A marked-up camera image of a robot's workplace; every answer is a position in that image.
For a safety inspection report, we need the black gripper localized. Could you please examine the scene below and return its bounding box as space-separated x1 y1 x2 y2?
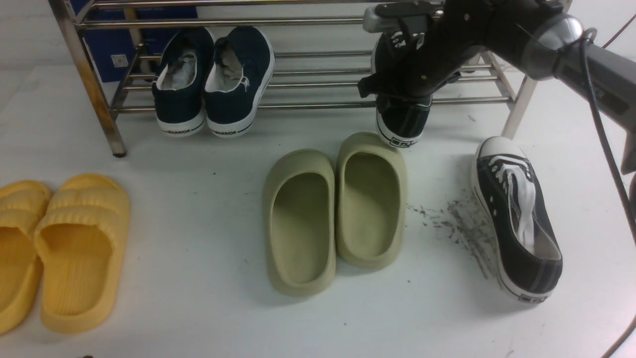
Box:
357 0 501 100

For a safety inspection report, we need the black canvas sneaker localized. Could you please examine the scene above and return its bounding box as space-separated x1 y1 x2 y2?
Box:
371 31 432 149
471 136 563 304

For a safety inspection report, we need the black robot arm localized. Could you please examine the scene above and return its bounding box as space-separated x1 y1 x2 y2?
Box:
357 0 636 174

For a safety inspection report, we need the metal shoe rack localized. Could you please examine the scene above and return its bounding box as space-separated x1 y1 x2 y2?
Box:
49 0 538 158

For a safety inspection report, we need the navy slip-on shoe, right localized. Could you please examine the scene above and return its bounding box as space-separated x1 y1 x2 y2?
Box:
204 26 275 138

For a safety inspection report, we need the navy slip-on shoe, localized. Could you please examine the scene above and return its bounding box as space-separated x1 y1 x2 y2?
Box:
152 27 215 138
204 26 275 138

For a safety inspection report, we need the navy slip-on shoe, left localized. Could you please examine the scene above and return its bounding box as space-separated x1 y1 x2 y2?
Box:
152 27 215 138

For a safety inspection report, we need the blue box behind rack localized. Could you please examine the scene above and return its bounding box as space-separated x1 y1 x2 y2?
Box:
84 6 198 83

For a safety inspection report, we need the olive green slipper, right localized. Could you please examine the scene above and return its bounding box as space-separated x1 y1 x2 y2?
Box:
335 132 408 270

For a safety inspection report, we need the olive green slipper, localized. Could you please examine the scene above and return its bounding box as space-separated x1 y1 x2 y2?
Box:
335 132 408 270
262 149 336 297

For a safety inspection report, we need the olive green slipper, left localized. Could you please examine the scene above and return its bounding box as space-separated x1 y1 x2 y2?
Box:
262 149 336 297

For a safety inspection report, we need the yellow slipper, right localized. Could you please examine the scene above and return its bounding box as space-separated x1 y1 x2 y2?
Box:
33 173 130 335

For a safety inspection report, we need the yellow slipper, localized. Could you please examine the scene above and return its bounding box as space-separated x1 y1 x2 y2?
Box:
33 173 130 335
0 180 52 335

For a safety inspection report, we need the yellow slipper, left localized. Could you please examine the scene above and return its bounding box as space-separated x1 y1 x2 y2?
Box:
0 180 52 335

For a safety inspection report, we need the black cable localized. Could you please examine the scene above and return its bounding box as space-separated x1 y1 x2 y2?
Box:
579 28 636 358

